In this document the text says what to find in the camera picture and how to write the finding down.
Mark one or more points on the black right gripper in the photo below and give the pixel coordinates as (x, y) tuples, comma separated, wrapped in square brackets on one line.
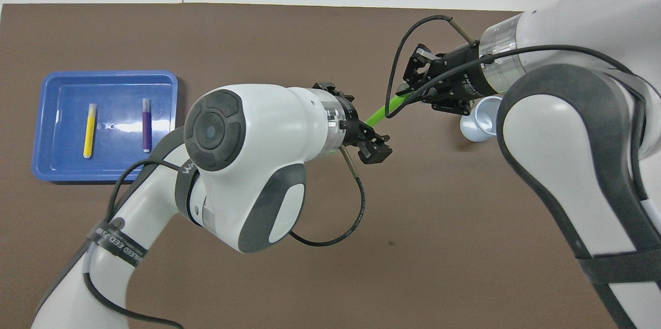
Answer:
[(465, 78)]

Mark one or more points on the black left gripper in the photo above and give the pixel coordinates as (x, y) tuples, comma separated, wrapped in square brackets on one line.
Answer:
[(351, 127)]

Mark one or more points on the green pen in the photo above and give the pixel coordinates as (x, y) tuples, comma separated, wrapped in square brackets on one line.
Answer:
[(382, 112)]

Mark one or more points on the purple pen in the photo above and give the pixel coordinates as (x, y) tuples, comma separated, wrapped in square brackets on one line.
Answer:
[(147, 127)]

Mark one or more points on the yellow pen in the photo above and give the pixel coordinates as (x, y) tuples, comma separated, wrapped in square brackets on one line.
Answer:
[(90, 132)]

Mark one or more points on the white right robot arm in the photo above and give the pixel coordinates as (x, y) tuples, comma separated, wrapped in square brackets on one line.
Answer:
[(568, 163)]

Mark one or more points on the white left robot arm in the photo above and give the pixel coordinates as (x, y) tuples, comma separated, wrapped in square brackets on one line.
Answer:
[(258, 138)]

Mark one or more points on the blue plastic tray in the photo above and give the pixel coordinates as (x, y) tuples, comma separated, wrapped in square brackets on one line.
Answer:
[(119, 163)]

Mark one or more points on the clear plastic cup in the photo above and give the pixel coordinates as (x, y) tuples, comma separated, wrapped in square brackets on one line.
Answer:
[(477, 125)]

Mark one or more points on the brown table mat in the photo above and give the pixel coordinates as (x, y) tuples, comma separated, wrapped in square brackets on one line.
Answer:
[(413, 241)]

